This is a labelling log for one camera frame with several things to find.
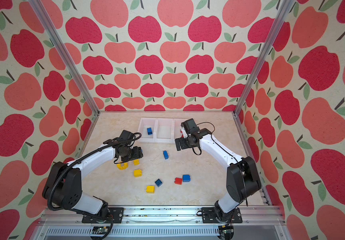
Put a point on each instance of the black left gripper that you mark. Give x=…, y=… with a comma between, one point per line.
x=138, y=154

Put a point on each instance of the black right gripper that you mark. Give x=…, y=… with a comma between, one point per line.
x=181, y=142

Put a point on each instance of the yellow small lego brick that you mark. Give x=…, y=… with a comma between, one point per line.
x=136, y=162

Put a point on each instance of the small blue lego brick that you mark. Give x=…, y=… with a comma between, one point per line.
x=149, y=131

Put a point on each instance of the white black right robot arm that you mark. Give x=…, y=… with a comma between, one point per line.
x=242, y=177

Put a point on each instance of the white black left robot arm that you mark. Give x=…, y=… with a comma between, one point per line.
x=63, y=188

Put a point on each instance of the yellow round lego piece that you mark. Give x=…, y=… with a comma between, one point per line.
x=122, y=166

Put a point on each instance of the yellow lego brick middle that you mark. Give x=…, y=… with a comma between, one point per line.
x=137, y=173

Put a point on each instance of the blue lego brick centre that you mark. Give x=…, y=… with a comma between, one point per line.
x=165, y=154

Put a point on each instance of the white middle plastic bin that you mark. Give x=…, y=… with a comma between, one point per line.
x=164, y=130

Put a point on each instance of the white left plastic bin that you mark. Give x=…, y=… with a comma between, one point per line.
x=142, y=128

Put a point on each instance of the light blue lego brick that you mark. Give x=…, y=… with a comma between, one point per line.
x=186, y=178

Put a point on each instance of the yellow lego brick front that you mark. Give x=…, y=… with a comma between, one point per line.
x=150, y=189

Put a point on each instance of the dark blue lego brick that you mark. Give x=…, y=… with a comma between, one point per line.
x=158, y=182

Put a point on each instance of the red small lego brick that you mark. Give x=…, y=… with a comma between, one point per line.
x=178, y=181

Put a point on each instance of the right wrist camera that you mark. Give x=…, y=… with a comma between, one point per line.
x=189, y=127

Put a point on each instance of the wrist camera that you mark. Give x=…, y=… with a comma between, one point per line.
x=126, y=137
x=189, y=127

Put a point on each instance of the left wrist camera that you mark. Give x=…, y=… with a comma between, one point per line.
x=126, y=137

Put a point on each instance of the left aluminium corner post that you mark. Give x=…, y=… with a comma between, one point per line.
x=50, y=29

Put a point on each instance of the aluminium corner post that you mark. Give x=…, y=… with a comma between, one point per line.
x=281, y=16
x=50, y=29

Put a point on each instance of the right aluminium corner post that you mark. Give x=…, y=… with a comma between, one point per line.
x=281, y=16

